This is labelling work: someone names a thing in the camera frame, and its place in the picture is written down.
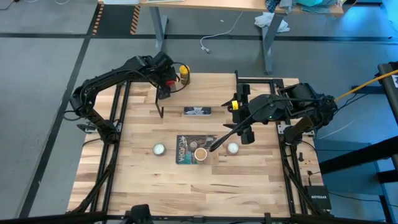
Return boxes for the thick black steel beam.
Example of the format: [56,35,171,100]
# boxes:
[319,136,398,175]

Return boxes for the small dark mountain notebook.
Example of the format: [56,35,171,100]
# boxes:
[183,106,212,116]

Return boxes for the wooden desk grey legs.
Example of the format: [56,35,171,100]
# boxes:
[98,0,345,75]

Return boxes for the Acadia national park book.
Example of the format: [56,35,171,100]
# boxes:
[175,134,220,165]

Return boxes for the left white ball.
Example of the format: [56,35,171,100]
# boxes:
[152,142,166,156]

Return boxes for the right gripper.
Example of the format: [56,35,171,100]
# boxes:
[221,82,256,145]

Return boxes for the wooden desk shelf black legs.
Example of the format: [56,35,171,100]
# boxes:
[155,72,242,119]

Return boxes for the black aluminium table frame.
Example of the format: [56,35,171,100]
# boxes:
[0,77,398,224]

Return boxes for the white box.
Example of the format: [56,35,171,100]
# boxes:
[102,0,141,6]

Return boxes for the black Netgear network switch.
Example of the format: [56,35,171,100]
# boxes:
[303,185,333,211]

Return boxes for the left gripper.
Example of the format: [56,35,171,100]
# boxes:
[151,50,181,100]

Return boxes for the yellow hanging cable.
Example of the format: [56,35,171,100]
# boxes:
[335,68,398,102]

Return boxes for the left gripper black cable loop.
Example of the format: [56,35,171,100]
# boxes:
[169,61,192,94]

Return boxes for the white cable with plug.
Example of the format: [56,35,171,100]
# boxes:
[200,11,244,54]

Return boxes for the red-lid smoked paprika tin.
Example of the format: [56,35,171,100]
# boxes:
[164,79,177,94]

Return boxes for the yellow-lid dark spice jar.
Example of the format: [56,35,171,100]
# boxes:
[179,64,191,86]

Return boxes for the right arm silver base plate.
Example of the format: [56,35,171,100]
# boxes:
[277,123,315,137]

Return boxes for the left arm silver base plate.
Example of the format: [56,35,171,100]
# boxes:
[76,123,123,134]

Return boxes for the white crumpled cloth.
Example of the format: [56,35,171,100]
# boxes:
[254,11,291,34]

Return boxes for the pile of mixed clothes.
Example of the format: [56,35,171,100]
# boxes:
[265,0,343,15]

